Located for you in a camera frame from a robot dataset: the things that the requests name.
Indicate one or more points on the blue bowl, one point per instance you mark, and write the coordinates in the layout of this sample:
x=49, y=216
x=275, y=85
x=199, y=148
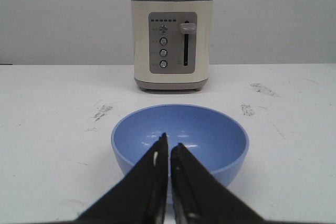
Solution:
x=218, y=142

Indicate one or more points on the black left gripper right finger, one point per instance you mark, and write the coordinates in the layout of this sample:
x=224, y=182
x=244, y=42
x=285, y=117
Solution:
x=198, y=196

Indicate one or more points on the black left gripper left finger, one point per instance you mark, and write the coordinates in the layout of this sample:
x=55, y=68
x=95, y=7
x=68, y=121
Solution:
x=140, y=195

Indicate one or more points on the cream two-slot toaster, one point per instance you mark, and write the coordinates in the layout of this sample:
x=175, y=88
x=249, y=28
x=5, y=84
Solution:
x=171, y=43

